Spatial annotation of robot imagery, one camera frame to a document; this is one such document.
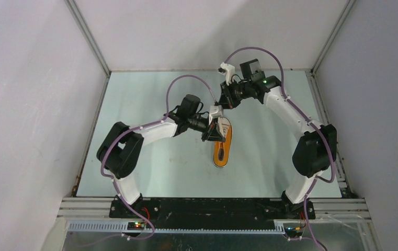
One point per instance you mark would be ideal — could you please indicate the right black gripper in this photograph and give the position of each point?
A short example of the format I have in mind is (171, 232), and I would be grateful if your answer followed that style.
(226, 100)

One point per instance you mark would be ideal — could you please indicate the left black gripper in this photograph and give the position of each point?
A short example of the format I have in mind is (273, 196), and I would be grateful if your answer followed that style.
(213, 133)

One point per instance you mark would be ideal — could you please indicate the orange canvas sneaker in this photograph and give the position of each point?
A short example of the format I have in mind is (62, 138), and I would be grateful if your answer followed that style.
(221, 153)

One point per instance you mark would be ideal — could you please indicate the white shoelace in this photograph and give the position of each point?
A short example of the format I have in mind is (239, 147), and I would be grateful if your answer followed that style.
(225, 127)

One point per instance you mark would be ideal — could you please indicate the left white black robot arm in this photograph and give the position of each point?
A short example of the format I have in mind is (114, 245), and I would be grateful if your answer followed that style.
(121, 148)

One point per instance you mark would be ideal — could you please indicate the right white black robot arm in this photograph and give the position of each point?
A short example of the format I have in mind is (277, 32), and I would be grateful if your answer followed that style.
(315, 151)

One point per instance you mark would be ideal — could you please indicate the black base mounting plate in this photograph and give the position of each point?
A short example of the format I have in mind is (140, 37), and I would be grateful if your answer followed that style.
(167, 213)

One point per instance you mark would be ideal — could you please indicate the left controller board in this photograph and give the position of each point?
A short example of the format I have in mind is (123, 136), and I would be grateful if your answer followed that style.
(136, 226)

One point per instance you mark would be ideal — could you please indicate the controller board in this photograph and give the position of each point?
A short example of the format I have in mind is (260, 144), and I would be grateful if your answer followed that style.
(294, 232)
(136, 226)

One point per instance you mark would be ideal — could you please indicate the right controller board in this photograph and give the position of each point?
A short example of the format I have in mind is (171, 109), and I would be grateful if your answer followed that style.
(294, 232)

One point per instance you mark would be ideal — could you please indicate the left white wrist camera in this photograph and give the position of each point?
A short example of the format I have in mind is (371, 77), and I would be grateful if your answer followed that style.
(215, 111)

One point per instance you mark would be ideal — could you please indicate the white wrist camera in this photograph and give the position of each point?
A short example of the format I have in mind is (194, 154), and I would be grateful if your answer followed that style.
(215, 111)
(228, 71)

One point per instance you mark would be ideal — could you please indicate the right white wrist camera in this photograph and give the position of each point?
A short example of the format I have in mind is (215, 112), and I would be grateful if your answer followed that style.
(228, 71)

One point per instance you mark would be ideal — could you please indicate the aluminium frame rail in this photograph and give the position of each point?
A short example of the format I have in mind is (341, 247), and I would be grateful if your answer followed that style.
(326, 209)

